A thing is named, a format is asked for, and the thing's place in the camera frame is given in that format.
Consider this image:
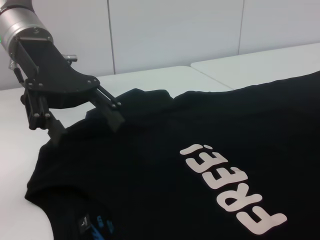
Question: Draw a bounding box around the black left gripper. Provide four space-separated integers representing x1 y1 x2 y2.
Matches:
14 37 126 146

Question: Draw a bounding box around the black FREE! print t-shirt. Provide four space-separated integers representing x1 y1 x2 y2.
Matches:
24 71 320 240

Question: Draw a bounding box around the black cable with metal connector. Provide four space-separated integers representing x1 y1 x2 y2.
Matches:
6 58 26 87

